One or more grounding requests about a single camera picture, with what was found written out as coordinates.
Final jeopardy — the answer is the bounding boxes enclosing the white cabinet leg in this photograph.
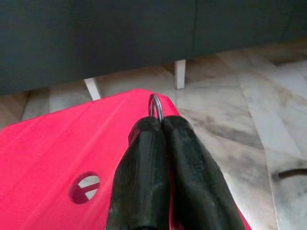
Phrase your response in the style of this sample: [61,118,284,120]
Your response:
[83,77,102,101]
[174,59,186,90]

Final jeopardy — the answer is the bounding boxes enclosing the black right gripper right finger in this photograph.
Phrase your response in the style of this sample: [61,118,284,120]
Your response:
[164,115,250,230]

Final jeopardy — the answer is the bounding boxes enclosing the red plastic stool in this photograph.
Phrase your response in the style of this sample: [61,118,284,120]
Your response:
[0,88,251,230]

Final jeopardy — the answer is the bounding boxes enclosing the black low cabinet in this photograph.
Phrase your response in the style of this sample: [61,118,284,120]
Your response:
[0,0,307,96]

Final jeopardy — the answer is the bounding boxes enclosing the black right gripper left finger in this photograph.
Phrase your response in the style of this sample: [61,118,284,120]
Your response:
[107,116,170,230]

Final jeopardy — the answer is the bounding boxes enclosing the silver keys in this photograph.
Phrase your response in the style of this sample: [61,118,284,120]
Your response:
[148,93,165,121]

